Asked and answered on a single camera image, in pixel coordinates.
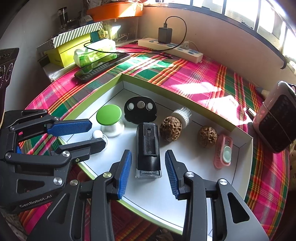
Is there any pink black space heater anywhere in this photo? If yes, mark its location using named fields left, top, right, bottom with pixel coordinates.
left=253, top=81, right=296, bottom=153

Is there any striped white green box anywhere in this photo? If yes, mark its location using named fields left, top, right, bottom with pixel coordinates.
left=37, top=22, right=103, bottom=52

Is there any yellow box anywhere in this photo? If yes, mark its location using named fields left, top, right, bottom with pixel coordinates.
left=45, top=34, right=90, bottom=67

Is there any plaid pink green cloth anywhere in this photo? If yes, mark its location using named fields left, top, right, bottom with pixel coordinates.
left=29, top=53, right=290, bottom=238

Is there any black charger cable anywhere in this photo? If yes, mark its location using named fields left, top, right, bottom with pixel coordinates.
left=83, top=15, right=188, bottom=59

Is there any green tissue pack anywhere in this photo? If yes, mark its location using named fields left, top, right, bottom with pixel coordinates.
left=73, top=39, right=116, bottom=68

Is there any black smartphone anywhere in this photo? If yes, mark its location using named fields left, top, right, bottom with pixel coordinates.
left=74, top=53, right=130, bottom=83

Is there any white egg-shaped ball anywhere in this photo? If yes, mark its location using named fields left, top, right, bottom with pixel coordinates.
left=91, top=130, right=108, bottom=145

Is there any black rectangular stamp device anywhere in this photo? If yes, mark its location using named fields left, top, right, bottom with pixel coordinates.
left=135, top=123, right=162, bottom=179

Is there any small white lidded jar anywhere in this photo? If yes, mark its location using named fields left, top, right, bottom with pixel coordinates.
left=171, top=107, right=192, bottom=129

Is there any pink clip with grey button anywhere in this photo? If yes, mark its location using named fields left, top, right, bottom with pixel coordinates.
left=214, top=134, right=233, bottom=169

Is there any white power strip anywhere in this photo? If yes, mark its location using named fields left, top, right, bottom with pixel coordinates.
left=137, top=38, right=203, bottom=63

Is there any black round battery holder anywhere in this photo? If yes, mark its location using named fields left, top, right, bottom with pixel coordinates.
left=124, top=96, right=158, bottom=125

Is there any orange tray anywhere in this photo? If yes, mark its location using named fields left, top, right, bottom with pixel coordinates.
left=87, top=2, right=144, bottom=22

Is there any brown carved walnut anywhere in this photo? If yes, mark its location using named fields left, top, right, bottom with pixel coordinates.
left=159, top=116, right=182, bottom=142
left=197, top=126, right=218, bottom=148

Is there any white green shallow box tray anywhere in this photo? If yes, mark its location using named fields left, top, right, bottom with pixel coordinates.
left=65, top=74, right=253, bottom=233

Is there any green top white knob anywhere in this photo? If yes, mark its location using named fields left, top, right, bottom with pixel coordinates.
left=96, top=104, right=125, bottom=138

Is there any black charger adapter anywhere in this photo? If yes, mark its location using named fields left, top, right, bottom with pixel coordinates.
left=158, top=23, right=173, bottom=44

